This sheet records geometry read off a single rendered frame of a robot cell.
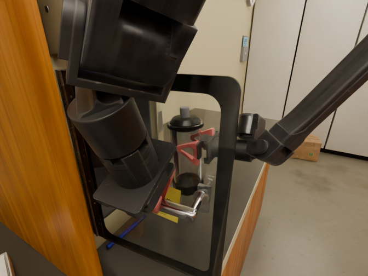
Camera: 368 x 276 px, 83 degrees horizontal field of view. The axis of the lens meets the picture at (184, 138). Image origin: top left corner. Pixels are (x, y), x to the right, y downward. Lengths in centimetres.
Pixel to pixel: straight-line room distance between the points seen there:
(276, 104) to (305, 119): 292
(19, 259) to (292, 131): 72
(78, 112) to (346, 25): 327
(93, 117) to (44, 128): 17
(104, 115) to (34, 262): 56
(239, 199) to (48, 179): 58
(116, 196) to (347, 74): 47
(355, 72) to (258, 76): 291
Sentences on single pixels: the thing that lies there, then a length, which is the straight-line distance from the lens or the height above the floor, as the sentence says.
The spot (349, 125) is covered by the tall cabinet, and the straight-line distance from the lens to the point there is 351.
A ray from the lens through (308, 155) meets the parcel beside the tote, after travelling 326.
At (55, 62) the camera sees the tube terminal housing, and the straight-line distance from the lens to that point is 44.
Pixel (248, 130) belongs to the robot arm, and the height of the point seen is 122.
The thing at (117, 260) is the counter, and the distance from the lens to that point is 62.
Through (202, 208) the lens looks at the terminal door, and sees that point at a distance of 36.
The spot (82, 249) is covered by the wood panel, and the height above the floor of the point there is 108.
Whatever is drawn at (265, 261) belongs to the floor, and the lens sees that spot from 184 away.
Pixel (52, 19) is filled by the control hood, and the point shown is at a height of 146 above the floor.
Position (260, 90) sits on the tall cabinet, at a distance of 342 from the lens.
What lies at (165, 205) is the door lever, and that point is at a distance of 32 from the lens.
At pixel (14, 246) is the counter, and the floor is 94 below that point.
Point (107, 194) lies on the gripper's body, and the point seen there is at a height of 127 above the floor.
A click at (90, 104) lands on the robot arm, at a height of 138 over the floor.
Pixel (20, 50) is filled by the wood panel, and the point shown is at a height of 142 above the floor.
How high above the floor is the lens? 142
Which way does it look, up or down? 24 degrees down
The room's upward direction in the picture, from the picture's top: straight up
